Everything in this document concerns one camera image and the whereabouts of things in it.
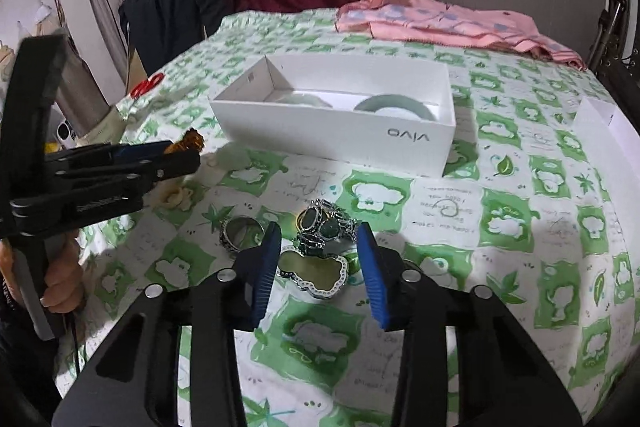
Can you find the white round device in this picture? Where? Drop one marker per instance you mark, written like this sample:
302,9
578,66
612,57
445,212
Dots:
67,132

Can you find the white cardboard box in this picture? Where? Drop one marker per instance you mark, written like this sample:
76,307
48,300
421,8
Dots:
325,134

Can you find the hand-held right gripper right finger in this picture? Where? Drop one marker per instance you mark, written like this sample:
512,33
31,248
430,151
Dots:
372,277

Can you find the green white patterned tablecloth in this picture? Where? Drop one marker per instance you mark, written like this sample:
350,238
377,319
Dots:
500,257

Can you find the black jacket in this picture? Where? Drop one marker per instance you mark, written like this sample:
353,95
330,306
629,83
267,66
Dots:
170,12

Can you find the person's left hand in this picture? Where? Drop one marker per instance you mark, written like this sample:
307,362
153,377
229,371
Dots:
62,277

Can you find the white box lid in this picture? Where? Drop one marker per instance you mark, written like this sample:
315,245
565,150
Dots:
597,127

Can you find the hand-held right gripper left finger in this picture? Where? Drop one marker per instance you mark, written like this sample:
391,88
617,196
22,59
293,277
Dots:
265,267

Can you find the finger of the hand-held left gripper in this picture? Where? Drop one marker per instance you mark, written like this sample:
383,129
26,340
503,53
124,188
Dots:
165,167
140,150

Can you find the black folding chair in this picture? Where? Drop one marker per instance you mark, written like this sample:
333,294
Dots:
607,22

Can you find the brown cardboard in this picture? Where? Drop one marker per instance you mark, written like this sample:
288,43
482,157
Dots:
136,67

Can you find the green jade bangle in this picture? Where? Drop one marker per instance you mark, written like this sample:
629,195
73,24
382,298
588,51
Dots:
400,99

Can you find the butterfly shaped silver box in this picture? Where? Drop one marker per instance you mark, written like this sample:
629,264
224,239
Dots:
310,274

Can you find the pale jade bangle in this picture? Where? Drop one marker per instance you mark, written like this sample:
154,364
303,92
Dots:
300,96

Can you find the yellow bangle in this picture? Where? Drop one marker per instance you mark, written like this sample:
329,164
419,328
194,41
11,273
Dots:
299,221

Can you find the pink patterned cloth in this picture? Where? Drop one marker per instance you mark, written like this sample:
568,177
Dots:
450,24

